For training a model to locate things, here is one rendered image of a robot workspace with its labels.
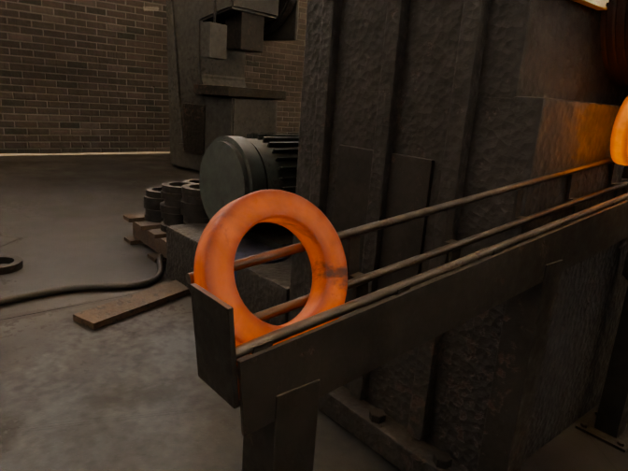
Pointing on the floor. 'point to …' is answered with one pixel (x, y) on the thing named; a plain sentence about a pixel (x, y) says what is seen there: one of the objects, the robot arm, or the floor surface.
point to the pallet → (165, 214)
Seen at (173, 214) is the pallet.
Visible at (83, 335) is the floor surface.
